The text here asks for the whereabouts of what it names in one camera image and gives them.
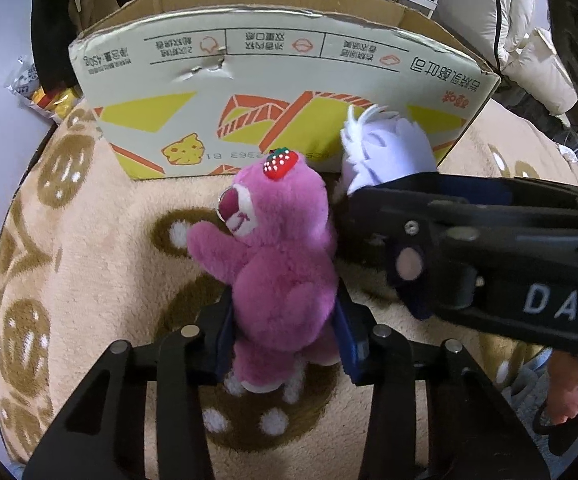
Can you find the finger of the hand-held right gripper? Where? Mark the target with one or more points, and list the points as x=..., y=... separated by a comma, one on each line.
x=394, y=230
x=519, y=210

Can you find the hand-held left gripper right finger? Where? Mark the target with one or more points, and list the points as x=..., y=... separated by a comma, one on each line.
x=349, y=345

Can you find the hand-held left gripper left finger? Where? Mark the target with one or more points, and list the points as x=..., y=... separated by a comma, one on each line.
x=224, y=340

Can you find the white lavender plush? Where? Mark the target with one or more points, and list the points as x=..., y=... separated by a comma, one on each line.
x=389, y=150

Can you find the pink bear plush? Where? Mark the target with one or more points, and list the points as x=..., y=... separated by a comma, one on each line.
x=279, y=270

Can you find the printed cardboard box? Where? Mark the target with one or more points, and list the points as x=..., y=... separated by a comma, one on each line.
x=269, y=75

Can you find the person's right hand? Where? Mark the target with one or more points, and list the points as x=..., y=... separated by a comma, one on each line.
x=566, y=390

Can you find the blue fluffy cloth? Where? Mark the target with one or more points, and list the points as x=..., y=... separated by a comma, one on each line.
x=524, y=380

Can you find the beige patterned blanket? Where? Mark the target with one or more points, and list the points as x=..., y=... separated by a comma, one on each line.
x=94, y=260

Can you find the cream padded chair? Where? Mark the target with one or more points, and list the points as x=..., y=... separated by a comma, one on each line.
x=519, y=45

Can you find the plastic bag of plush toys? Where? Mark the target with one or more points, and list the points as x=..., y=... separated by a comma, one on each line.
x=44, y=90

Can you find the black coat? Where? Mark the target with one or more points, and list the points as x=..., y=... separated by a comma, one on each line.
x=51, y=25

